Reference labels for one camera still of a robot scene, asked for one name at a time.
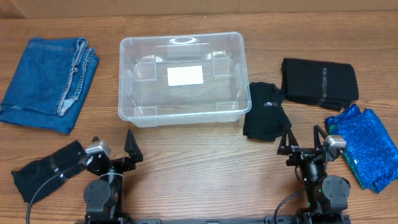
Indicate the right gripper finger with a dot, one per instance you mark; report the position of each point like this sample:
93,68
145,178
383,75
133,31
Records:
317,133
288,143

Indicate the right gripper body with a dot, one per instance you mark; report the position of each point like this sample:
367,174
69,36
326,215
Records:
304,151

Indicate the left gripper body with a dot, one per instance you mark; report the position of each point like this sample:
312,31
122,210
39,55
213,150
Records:
115,162

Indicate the small black garment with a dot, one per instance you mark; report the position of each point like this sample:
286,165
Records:
266,120

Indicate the large black garment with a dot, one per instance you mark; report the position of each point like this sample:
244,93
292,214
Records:
327,84

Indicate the blue sequin fabric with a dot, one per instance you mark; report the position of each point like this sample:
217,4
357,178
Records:
370,152

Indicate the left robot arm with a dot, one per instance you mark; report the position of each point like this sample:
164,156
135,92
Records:
104,197

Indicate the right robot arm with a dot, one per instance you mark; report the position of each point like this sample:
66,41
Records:
327,195

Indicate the folded blue denim jeans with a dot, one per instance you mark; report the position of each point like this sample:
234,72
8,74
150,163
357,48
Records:
50,84

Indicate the black garment lower left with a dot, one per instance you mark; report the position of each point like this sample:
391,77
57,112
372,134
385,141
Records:
40,178

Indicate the clear plastic storage bin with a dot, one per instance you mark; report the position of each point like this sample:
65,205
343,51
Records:
145,98

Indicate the white label in bin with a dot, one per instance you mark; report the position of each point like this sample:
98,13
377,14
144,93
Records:
178,76

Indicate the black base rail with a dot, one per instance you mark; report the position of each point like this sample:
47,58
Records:
268,219

